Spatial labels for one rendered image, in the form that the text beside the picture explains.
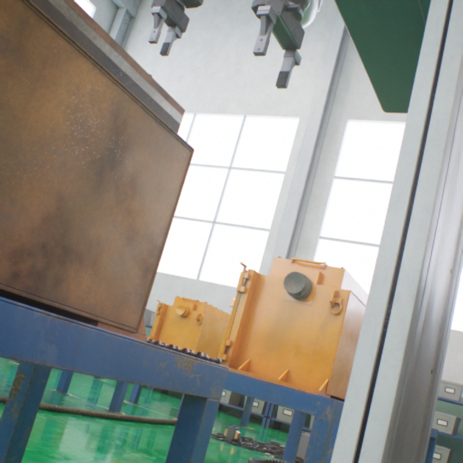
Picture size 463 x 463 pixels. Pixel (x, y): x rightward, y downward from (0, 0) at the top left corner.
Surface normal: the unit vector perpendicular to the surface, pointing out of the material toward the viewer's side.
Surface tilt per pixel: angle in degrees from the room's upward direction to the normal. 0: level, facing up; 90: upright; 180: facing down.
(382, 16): 180
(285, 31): 180
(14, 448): 90
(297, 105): 90
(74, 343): 90
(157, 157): 90
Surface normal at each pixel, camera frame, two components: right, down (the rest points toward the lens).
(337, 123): -0.41, -0.33
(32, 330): 0.86, 0.12
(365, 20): -0.26, 0.94
